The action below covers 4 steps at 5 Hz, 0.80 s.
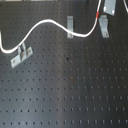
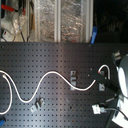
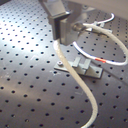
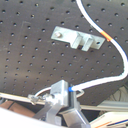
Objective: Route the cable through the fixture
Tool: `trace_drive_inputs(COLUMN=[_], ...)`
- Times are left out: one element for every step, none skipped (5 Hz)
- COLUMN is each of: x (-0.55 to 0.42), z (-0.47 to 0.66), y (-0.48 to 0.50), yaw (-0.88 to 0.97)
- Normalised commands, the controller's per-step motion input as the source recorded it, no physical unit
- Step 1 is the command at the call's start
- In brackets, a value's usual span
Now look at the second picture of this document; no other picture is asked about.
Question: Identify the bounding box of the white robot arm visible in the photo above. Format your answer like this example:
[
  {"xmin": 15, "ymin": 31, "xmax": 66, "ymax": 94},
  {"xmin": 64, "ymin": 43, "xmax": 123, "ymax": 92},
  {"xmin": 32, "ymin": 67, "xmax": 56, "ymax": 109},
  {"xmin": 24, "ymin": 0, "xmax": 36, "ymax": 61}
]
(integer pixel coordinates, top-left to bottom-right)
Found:
[{"xmin": 90, "ymin": 54, "xmax": 128, "ymax": 128}]

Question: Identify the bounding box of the white cable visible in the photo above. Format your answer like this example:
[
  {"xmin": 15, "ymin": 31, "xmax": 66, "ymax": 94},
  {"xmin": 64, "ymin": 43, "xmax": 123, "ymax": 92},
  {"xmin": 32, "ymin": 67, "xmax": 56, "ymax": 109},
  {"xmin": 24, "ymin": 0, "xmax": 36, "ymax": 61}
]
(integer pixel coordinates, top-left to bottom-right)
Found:
[{"xmin": 0, "ymin": 64, "xmax": 111, "ymax": 115}]

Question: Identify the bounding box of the cluttered tray with wires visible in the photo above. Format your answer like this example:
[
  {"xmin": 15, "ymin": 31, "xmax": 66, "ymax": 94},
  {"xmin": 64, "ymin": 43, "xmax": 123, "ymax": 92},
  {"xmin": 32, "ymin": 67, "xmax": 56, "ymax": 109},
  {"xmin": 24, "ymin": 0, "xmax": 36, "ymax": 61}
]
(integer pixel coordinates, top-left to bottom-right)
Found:
[{"xmin": 0, "ymin": 0, "xmax": 34, "ymax": 42}]

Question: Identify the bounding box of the grey cable clip lower left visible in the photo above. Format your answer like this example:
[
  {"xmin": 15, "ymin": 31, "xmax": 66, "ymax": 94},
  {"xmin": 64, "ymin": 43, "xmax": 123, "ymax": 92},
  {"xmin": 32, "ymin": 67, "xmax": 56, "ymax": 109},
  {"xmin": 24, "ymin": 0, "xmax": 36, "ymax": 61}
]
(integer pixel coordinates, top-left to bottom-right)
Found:
[{"xmin": 30, "ymin": 98, "xmax": 45, "ymax": 113}]

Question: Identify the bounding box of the grey bracket upper right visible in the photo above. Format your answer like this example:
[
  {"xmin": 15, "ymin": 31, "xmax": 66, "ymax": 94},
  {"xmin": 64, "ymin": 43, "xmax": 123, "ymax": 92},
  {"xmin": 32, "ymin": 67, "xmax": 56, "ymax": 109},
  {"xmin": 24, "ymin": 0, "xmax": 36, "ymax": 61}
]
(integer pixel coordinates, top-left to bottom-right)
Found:
[{"xmin": 112, "ymin": 51, "xmax": 122, "ymax": 62}]

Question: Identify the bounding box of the grey cable clip centre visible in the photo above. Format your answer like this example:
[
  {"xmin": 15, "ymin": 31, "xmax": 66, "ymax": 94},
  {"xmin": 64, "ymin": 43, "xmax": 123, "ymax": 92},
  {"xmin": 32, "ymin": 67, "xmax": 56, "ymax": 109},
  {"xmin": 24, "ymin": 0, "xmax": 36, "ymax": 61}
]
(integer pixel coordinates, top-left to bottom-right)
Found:
[{"xmin": 70, "ymin": 71, "xmax": 77, "ymax": 91}]

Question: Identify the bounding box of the blue handled tool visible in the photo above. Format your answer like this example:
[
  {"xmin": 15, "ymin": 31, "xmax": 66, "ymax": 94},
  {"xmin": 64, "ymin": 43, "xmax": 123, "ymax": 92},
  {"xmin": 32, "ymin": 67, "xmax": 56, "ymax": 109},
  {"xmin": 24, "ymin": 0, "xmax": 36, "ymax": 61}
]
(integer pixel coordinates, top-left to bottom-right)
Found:
[{"xmin": 90, "ymin": 26, "xmax": 98, "ymax": 44}]

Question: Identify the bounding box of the black pegboard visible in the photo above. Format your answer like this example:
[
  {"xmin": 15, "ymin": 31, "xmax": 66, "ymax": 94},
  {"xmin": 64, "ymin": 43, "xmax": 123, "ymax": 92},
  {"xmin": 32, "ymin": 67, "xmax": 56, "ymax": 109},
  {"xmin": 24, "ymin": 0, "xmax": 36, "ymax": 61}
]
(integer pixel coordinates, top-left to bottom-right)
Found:
[{"xmin": 0, "ymin": 43, "xmax": 128, "ymax": 128}]

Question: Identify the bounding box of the white connector plug with cable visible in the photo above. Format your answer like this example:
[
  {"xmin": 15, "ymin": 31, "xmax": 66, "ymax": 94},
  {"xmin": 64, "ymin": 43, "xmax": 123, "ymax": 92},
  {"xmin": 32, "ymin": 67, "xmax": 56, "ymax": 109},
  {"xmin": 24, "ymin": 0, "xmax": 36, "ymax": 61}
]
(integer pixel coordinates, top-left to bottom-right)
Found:
[{"xmin": 92, "ymin": 104, "xmax": 128, "ymax": 121}]

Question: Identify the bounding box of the grey cable clip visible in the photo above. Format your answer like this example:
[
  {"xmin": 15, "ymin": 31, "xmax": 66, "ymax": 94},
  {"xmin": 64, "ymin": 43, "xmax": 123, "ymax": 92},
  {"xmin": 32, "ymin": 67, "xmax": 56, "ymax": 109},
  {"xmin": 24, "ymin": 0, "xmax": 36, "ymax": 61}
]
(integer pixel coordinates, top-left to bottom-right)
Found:
[
  {"xmin": 99, "ymin": 71, "xmax": 105, "ymax": 91},
  {"xmin": 30, "ymin": 98, "xmax": 45, "ymax": 113},
  {"xmin": 70, "ymin": 71, "xmax": 77, "ymax": 91}
]

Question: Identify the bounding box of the grey cable clip right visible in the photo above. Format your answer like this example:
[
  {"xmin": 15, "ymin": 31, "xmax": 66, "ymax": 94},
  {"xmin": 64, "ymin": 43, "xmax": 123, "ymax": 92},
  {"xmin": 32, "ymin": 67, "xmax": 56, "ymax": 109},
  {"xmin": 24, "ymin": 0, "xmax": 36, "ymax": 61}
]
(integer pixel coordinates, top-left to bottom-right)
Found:
[{"xmin": 99, "ymin": 71, "xmax": 105, "ymax": 91}]

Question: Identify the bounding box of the blue object bottom left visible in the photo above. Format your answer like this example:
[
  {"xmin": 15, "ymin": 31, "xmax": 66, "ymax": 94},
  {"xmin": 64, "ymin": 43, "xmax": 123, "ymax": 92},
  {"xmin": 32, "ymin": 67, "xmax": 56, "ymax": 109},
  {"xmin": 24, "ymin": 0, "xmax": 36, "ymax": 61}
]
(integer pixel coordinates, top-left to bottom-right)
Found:
[{"xmin": 0, "ymin": 117, "xmax": 6, "ymax": 126}]

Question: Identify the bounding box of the clear plastic storage bin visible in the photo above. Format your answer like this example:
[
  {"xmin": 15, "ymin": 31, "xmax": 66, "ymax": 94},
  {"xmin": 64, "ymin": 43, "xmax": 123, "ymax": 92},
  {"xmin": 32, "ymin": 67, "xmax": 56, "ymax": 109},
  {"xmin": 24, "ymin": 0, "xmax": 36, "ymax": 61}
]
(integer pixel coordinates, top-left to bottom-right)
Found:
[{"xmin": 34, "ymin": 0, "xmax": 94, "ymax": 43}]

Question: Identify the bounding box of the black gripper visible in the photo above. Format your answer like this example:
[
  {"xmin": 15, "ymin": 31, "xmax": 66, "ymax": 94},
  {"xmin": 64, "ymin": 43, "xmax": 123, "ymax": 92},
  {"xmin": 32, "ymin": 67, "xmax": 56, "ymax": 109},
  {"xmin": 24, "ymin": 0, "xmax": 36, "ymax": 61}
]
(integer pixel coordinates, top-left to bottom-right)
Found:
[{"xmin": 89, "ymin": 69, "xmax": 119, "ymax": 93}]

